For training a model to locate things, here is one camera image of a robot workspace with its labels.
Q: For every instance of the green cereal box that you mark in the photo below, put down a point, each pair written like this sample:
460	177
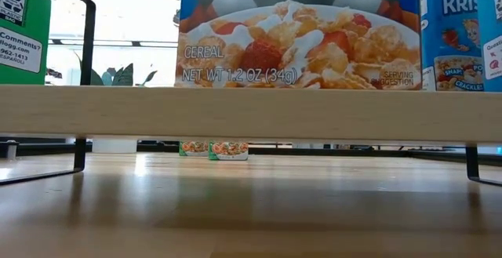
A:
194	148
45	15
228	151

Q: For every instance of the dark blue cereal box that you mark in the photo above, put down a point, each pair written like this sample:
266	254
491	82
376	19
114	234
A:
298	46

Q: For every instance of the light blue cereal box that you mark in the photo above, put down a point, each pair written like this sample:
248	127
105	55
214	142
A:
492	22
451	26

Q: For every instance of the wooden shelf with black legs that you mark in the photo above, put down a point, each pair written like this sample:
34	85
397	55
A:
251	113

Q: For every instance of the green plant in white pot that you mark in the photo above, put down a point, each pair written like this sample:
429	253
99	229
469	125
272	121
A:
114	146

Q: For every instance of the black metal table frame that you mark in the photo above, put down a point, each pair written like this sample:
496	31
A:
157	147

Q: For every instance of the small grey metal post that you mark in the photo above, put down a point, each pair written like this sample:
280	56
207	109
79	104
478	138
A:
12	150

